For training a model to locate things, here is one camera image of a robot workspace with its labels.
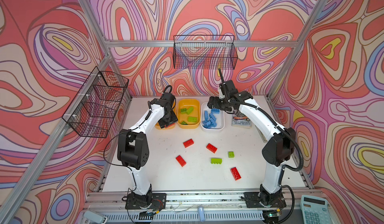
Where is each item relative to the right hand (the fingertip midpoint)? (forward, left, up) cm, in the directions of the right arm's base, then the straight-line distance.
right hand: (215, 108), depth 87 cm
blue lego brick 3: (+7, 0, -17) cm, 19 cm away
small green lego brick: (+12, +21, -17) cm, 29 cm away
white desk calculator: (-50, -43, -18) cm, 68 cm away
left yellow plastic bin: (+8, +25, -12) cm, 29 cm away
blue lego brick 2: (+12, -3, -17) cm, 21 cm away
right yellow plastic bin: (+19, +18, -15) cm, 30 cm away
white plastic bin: (+5, -6, -18) cm, 19 cm away
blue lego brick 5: (-1, +4, -16) cm, 16 cm away
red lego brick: (-13, +17, -19) cm, 28 cm away
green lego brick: (+13, +16, -16) cm, 26 cm away
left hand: (-3, +26, -8) cm, 27 cm away
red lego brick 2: (-17, +3, -19) cm, 25 cm away
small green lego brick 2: (+2, +20, -17) cm, 26 cm away
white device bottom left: (-50, +60, -16) cm, 79 cm away
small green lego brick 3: (-21, -9, -19) cm, 29 cm away
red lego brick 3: (-24, +21, -19) cm, 37 cm away
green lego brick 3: (-25, +1, -19) cm, 31 cm away
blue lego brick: (+9, +4, -18) cm, 20 cm away
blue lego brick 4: (+2, 0, -17) cm, 17 cm away
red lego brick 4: (-32, -9, -18) cm, 38 cm away
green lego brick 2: (+6, +14, -18) cm, 23 cm away
